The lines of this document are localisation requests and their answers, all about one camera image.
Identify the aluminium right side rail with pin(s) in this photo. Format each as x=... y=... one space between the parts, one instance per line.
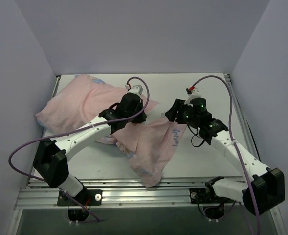
x=246 y=131

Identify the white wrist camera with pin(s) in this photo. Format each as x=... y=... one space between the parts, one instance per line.
x=192 y=93
x=137 y=89

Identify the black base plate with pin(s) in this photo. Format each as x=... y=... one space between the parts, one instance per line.
x=95 y=197
x=199 y=195

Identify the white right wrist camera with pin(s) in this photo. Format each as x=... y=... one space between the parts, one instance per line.
x=192 y=93

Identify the white pillow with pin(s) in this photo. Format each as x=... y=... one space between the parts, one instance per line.
x=156 y=113

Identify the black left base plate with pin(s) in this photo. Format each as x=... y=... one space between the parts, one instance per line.
x=95 y=197

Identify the pink and blue printed pillowcase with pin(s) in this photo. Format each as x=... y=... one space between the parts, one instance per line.
x=148 y=146

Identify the aluminium front rail frame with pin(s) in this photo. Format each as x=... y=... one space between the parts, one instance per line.
x=128 y=208

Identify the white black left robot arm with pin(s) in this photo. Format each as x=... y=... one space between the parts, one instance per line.
x=53 y=154

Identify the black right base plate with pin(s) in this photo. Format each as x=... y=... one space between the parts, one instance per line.
x=199 y=195

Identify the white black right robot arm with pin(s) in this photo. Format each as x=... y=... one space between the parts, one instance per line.
x=264 y=187

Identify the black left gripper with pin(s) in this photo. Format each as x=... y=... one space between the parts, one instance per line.
x=136 y=113

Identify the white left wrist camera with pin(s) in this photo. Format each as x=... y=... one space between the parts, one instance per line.
x=137 y=89

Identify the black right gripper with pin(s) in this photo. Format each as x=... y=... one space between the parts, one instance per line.
x=177 y=110

